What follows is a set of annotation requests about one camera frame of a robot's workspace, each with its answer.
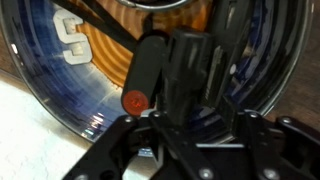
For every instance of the round blue orange tray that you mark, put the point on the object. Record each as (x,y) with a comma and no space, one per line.
(50,76)

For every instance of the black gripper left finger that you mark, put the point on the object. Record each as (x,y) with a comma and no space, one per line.
(133,150)

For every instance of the dark wooden console table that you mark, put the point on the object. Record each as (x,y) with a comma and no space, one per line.
(303,86)

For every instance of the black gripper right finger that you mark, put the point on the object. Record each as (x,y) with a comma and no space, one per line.
(266,146)

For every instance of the black key fob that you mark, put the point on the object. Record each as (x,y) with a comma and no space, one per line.
(240,26)

